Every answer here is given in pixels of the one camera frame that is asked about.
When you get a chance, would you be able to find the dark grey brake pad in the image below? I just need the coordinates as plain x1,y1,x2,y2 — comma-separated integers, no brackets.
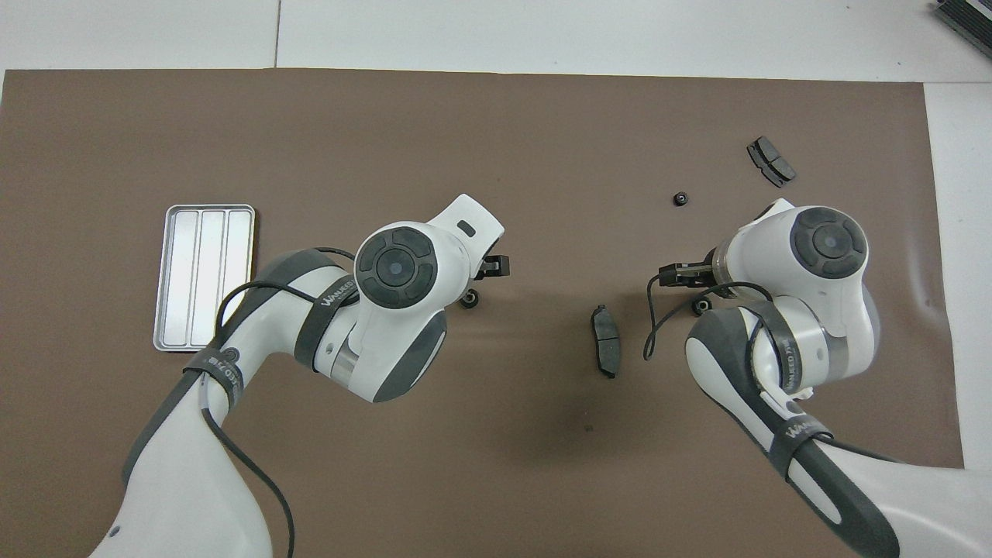
591,305,622,380
746,136,797,188

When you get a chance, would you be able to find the silver metal tray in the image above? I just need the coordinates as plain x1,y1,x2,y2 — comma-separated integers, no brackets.
153,204,257,353

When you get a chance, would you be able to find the brown table mat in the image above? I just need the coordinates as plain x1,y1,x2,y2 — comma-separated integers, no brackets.
0,68,966,558

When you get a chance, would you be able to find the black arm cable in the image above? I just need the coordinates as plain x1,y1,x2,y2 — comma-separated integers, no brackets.
200,246,357,558
643,267,904,466

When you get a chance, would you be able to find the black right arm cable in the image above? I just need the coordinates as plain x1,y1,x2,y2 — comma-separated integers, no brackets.
643,267,904,466

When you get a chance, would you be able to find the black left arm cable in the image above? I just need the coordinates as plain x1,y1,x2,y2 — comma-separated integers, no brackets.
200,246,357,558

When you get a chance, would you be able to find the dark grey ribbed device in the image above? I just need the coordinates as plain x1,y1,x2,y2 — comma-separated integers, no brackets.
934,0,992,49

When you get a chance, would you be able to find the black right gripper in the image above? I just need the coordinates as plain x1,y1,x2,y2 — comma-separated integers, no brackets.
658,262,715,288

